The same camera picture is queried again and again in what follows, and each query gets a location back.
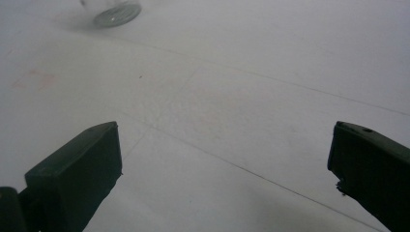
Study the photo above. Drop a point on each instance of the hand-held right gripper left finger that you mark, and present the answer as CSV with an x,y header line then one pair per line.
x,y
77,167

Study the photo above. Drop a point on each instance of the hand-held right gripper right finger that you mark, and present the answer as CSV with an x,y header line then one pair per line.
x,y
374,167

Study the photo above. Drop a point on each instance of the clear glass jar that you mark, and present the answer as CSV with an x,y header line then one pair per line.
x,y
116,14

